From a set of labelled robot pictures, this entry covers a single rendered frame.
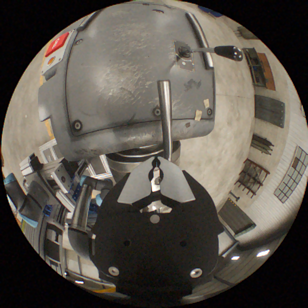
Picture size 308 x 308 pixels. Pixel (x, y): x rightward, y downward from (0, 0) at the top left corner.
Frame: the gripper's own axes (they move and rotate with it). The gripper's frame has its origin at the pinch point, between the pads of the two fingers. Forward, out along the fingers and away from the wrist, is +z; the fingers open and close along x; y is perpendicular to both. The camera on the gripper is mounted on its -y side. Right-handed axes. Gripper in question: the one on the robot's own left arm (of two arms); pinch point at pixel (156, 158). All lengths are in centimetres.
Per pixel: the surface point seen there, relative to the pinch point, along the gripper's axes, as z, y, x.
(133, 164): 7.7, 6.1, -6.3
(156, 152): 13.4, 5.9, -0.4
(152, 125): 6.9, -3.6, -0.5
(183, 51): 8.9, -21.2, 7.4
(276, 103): 184, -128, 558
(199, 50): 2.5, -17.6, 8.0
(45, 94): -0.5, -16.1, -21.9
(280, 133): 167, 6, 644
